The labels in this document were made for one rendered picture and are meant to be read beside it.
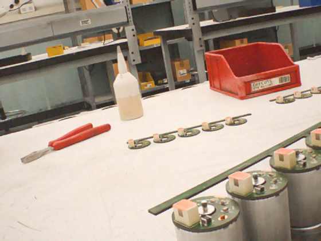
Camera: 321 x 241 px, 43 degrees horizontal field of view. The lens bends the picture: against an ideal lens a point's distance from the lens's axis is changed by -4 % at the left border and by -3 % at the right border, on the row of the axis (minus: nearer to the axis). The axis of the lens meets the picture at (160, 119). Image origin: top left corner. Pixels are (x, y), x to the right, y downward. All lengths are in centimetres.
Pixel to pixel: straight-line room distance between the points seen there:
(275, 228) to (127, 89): 42
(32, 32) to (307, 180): 234
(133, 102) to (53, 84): 408
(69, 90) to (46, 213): 435
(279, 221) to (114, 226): 15
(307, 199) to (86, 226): 17
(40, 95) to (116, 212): 434
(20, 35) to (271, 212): 235
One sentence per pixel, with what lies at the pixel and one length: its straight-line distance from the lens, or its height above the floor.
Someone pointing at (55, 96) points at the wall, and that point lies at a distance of 466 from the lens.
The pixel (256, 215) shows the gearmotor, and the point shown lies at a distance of 16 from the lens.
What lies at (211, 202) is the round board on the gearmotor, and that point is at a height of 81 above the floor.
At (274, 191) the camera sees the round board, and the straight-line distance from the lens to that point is 16.
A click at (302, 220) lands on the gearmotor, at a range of 19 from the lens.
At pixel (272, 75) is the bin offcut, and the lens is 59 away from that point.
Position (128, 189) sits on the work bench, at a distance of 35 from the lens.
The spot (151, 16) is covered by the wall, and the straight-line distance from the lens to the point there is 488.
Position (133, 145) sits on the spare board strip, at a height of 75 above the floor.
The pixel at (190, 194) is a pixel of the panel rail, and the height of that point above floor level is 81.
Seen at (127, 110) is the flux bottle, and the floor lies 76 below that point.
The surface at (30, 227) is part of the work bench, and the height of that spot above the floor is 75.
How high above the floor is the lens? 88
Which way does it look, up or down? 14 degrees down
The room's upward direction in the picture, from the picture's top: 10 degrees counter-clockwise
